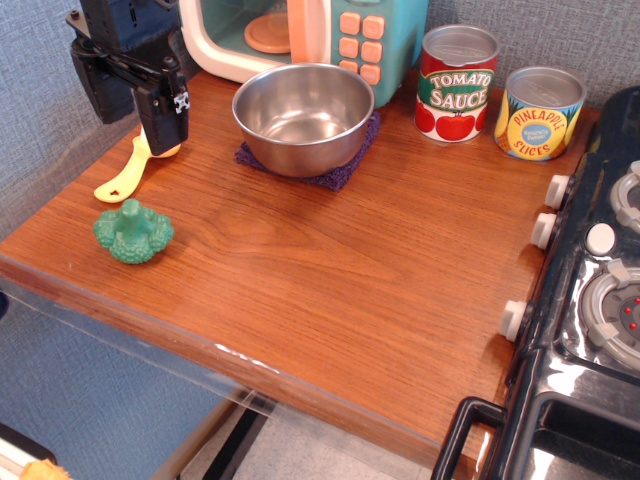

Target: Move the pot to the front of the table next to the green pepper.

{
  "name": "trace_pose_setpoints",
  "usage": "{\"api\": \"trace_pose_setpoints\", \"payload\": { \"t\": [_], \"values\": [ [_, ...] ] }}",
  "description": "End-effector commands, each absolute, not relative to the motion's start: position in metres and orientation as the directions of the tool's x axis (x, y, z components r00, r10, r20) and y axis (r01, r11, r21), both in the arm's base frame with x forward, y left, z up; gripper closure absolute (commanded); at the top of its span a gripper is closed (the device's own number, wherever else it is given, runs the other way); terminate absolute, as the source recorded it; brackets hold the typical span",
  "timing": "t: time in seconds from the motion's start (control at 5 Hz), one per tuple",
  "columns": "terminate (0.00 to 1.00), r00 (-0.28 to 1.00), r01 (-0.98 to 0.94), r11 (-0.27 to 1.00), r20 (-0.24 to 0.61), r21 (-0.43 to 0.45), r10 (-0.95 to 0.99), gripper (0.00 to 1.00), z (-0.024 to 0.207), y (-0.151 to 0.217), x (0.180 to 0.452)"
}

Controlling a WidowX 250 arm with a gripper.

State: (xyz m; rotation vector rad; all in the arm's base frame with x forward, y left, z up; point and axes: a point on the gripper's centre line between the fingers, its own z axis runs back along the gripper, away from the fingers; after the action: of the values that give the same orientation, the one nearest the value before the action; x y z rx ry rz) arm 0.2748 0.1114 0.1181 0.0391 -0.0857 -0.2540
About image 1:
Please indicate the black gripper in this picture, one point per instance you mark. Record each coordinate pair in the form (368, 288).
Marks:
(124, 46)

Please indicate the stainless steel pot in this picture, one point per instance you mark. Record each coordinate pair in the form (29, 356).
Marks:
(304, 120)

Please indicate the yellow dish brush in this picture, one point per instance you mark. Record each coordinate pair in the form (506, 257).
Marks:
(123, 185)

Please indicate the toy microwave teal and cream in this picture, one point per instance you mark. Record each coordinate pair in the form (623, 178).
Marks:
(378, 40)

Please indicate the green toy broccoli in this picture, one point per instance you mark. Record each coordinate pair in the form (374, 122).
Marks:
(133, 234)

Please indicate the orange microwave turntable plate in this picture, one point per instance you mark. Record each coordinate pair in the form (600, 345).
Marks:
(269, 34)

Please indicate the purple knitted cloth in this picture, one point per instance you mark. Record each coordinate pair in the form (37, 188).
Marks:
(336, 179)

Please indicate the tomato sauce can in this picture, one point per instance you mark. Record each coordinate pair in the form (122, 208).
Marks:
(456, 76)

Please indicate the pineapple slices can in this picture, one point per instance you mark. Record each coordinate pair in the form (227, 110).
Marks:
(539, 111)

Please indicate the white stove knob middle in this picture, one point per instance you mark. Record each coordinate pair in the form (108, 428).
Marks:
(542, 230)

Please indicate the white stove knob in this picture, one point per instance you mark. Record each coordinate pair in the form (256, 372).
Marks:
(556, 191)
(511, 319)
(542, 230)

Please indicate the white stove knob rear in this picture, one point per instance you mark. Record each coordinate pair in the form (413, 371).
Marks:
(556, 191)

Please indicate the white stove knob front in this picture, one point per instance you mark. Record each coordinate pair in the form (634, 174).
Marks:
(511, 319)

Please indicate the black toy stove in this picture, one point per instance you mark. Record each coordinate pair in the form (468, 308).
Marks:
(572, 403)

